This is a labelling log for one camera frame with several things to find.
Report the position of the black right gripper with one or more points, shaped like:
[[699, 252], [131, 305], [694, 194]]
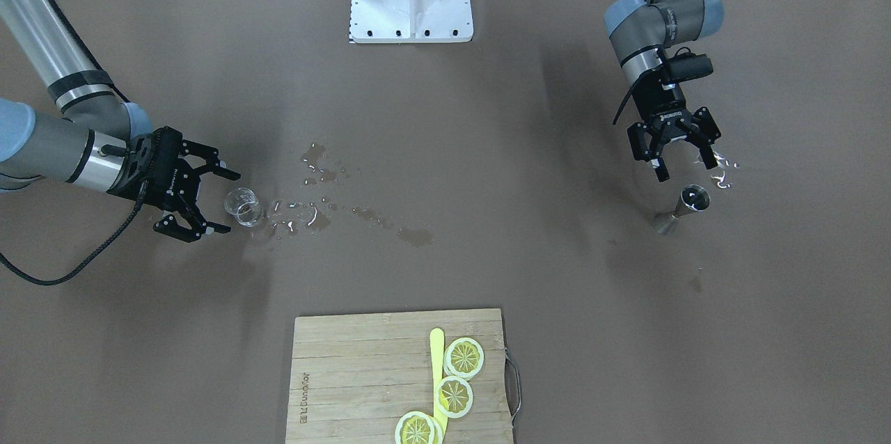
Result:
[[169, 177]]

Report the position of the lemon slice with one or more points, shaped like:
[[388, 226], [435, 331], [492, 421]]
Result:
[[453, 397], [463, 358], [417, 427]]

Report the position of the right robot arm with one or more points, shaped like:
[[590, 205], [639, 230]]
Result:
[[95, 137]]

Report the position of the yellow plastic knife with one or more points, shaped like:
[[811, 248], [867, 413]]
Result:
[[436, 347]]

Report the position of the lemon slice far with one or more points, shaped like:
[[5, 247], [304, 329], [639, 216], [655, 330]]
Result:
[[463, 358]]

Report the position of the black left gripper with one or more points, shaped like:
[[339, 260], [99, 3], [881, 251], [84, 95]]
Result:
[[659, 101]]

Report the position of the steel double jigger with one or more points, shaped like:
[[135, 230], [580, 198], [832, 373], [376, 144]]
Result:
[[694, 198]]

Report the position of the lemon slice near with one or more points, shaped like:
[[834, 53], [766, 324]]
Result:
[[417, 427]]

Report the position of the bamboo cutting board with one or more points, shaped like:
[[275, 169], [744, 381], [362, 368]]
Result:
[[354, 376]]

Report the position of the lemon slice middle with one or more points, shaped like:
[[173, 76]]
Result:
[[453, 397]]

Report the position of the clear glass beaker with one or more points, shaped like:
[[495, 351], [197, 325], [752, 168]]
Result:
[[244, 206]]

